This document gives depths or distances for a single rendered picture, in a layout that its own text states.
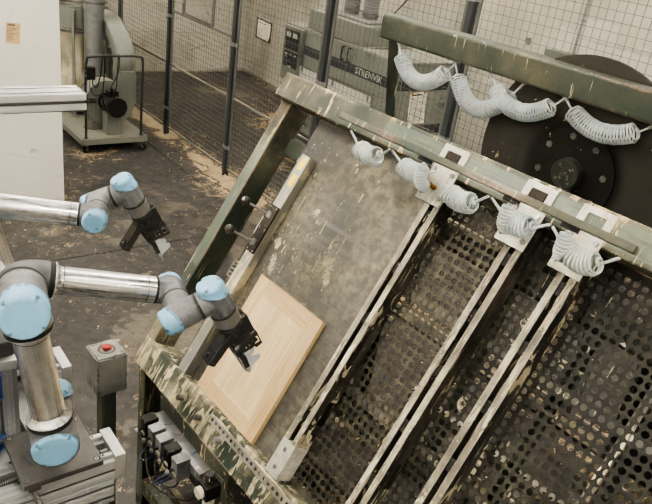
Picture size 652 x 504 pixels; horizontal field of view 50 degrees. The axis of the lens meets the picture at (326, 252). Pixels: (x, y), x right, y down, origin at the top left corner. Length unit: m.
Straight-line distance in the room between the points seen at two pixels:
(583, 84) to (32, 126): 4.59
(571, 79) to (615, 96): 0.17
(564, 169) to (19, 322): 1.78
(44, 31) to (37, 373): 4.35
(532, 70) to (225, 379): 1.55
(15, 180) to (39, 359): 4.45
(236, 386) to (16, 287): 1.07
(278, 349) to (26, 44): 4.00
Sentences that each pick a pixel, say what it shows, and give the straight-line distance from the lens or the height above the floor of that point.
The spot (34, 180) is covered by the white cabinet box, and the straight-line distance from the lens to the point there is 6.28.
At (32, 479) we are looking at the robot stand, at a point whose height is 1.04.
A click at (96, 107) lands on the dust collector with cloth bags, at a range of 7.77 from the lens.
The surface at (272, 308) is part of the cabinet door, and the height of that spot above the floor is 1.24.
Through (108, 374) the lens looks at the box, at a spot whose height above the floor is 0.86.
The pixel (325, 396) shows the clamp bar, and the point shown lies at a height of 1.19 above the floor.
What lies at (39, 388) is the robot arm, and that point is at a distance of 1.91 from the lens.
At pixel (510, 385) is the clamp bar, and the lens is 1.94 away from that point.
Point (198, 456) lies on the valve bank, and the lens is 2.66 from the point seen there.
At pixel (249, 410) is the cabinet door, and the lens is 2.53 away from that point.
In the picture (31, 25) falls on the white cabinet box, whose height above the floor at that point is 1.48.
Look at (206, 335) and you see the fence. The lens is 2.72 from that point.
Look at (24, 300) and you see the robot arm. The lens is 1.74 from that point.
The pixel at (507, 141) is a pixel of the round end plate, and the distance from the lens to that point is 2.75.
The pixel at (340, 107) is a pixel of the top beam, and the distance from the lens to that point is 2.56.
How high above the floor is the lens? 2.55
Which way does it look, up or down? 26 degrees down
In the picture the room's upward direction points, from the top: 9 degrees clockwise
